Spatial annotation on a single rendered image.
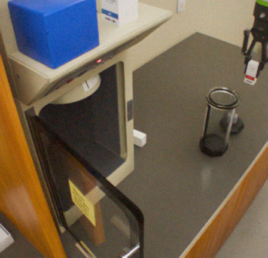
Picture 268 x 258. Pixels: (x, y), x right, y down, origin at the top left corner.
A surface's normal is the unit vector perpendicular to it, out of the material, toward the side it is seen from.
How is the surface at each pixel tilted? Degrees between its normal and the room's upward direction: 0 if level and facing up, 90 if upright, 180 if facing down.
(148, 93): 0
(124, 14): 90
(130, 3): 90
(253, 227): 0
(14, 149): 90
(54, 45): 90
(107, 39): 0
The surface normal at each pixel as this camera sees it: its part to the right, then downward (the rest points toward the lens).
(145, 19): -0.01, -0.76
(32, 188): 0.76, 0.42
